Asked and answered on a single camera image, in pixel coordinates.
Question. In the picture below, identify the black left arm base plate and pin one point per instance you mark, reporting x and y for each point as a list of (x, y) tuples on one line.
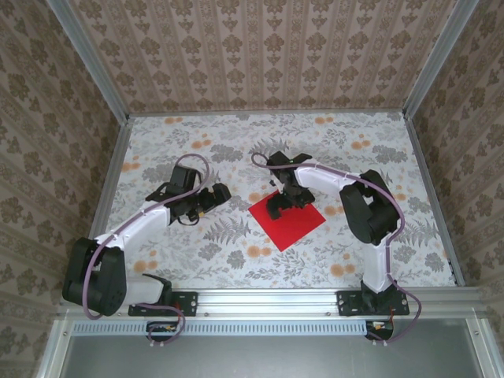
[(189, 303)]

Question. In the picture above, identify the aluminium right frame post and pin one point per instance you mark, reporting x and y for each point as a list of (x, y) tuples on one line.
[(436, 59)]

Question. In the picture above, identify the black connector board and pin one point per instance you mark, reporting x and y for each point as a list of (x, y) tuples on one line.
[(384, 334), (155, 334)]

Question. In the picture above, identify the aluminium left frame post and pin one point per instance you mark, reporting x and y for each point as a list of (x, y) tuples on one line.
[(91, 59)]

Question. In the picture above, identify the grey metal panel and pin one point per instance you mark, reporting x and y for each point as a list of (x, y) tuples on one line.
[(267, 358)]

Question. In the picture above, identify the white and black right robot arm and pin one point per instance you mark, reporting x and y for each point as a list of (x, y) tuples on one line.
[(374, 220)]

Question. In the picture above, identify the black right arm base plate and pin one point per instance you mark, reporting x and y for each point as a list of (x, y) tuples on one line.
[(348, 303)]

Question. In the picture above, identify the floral patterned table cover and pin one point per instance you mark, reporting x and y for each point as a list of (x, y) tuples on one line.
[(236, 267)]

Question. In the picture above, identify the red square paper sheet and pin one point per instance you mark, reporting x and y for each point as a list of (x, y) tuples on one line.
[(295, 228)]

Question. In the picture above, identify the black right connector board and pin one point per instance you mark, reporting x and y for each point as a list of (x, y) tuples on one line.
[(384, 334)]

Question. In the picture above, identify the aluminium rear table rail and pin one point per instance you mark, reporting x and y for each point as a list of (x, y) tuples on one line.
[(267, 113)]

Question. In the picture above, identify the aluminium right table rail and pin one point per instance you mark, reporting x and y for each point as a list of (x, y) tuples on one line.
[(432, 197)]

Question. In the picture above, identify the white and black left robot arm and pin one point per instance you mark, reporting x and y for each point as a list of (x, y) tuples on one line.
[(130, 232)]

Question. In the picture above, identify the aluminium mounting rail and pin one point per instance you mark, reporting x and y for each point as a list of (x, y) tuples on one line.
[(267, 301)]

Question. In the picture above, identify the aluminium table rail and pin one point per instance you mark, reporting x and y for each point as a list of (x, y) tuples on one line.
[(267, 113), (432, 197), (113, 169)]

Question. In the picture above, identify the aluminium frame post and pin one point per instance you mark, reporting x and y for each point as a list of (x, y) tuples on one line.
[(436, 59), (91, 59)]

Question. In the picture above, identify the black left connector board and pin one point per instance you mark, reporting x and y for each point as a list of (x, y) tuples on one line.
[(155, 334)]

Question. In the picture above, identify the aluminium left table rail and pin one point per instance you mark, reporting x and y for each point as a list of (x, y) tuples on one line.
[(113, 169)]

